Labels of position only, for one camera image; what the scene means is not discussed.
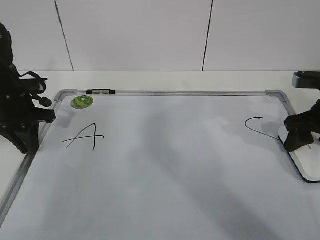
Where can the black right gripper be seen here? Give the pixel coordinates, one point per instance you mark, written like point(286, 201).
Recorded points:
point(300, 126)

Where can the white board eraser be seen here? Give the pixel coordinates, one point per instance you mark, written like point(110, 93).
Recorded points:
point(307, 160)

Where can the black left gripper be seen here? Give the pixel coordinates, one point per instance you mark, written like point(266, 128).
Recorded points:
point(22, 107)

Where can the white board with grey frame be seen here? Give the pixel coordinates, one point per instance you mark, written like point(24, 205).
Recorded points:
point(163, 166)

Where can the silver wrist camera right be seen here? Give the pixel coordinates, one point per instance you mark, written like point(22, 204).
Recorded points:
point(306, 80)

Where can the black silver marker pen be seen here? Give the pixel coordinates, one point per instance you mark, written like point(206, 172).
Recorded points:
point(100, 92)

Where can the round green magnet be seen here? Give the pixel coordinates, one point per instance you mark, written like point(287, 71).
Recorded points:
point(82, 102)

